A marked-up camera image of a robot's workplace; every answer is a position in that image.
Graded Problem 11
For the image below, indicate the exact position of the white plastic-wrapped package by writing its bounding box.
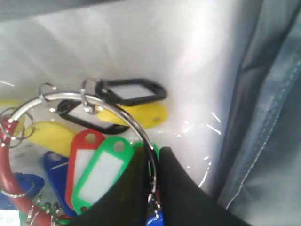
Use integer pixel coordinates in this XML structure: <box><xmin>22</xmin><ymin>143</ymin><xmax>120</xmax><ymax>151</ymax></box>
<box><xmin>0</xmin><ymin>14</ymin><xmax>246</xmax><ymax>194</ymax></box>

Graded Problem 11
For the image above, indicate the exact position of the black key tag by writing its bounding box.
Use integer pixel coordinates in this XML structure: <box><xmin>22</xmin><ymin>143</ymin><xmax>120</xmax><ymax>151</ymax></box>
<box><xmin>95</xmin><ymin>78</ymin><xmax>167</xmax><ymax>106</ymax></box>
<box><xmin>57</xmin><ymin>100</ymin><xmax>129</xmax><ymax>135</ymax></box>

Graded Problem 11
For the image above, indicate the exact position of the cream duffel bag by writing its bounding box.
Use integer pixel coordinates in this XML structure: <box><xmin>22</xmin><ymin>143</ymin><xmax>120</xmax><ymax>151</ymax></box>
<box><xmin>0</xmin><ymin>0</ymin><xmax>301</xmax><ymax>226</ymax></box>

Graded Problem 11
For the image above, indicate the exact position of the green key tag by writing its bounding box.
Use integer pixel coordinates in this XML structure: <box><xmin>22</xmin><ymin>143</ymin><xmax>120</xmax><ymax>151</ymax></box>
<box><xmin>71</xmin><ymin>136</ymin><xmax>135</xmax><ymax>215</ymax></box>

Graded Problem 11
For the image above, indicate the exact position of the blue key tag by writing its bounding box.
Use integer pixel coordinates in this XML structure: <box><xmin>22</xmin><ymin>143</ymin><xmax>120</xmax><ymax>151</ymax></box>
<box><xmin>0</xmin><ymin>173</ymin><xmax>45</xmax><ymax>210</ymax></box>
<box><xmin>42</xmin><ymin>151</ymin><xmax>77</xmax><ymax>217</ymax></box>

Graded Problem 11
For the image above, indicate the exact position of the yellow key tag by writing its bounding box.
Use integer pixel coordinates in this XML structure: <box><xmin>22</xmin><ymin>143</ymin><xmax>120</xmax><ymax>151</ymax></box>
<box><xmin>24</xmin><ymin>121</ymin><xmax>77</xmax><ymax>157</ymax></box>
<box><xmin>97</xmin><ymin>102</ymin><xmax>168</xmax><ymax>129</ymax></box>

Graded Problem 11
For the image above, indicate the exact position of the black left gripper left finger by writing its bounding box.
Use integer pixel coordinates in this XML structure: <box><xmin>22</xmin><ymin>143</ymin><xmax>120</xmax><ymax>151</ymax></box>
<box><xmin>70</xmin><ymin>147</ymin><xmax>150</xmax><ymax>226</ymax></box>

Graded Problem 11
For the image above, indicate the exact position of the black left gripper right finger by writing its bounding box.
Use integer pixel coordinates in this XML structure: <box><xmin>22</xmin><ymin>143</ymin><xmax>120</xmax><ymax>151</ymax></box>
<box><xmin>158</xmin><ymin>147</ymin><xmax>249</xmax><ymax>226</ymax></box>

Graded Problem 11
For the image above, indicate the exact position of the red key tag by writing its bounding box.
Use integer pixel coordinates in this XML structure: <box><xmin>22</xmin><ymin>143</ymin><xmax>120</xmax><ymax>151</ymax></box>
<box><xmin>65</xmin><ymin>129</ymin><xmax>105</xmax><ymax>209</ymax></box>

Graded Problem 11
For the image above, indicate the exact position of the large silver key ring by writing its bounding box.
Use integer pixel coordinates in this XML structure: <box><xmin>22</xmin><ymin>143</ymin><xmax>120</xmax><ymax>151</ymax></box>
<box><xmin>6</xmin><ymin>90</ymin><xmax>160</xmax><ymax>196</ymax></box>

